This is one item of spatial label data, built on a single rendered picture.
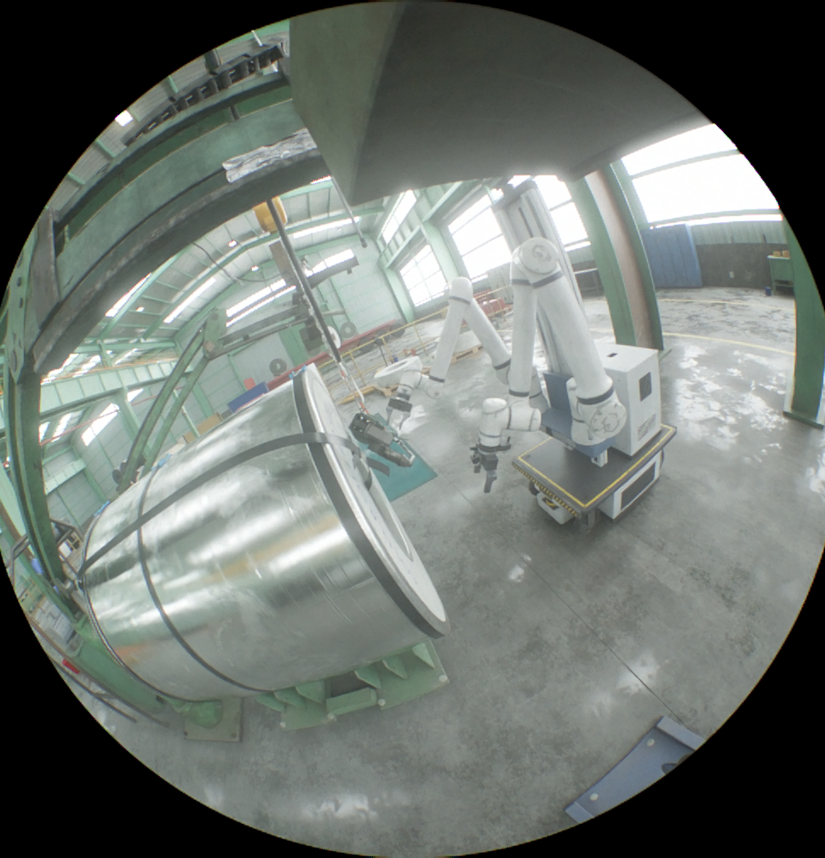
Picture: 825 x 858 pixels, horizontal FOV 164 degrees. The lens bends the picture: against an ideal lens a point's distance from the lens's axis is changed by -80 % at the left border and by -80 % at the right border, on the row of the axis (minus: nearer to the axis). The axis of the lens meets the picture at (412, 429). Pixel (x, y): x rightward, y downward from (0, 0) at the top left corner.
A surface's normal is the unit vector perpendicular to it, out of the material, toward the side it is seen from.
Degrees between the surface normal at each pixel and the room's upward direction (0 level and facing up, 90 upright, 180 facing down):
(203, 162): 90
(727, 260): 90
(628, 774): 0
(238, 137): 90
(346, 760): 0
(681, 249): 90
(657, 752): 0
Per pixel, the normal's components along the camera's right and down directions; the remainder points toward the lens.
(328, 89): -0.87, 0.47
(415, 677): -0.39, -0.85
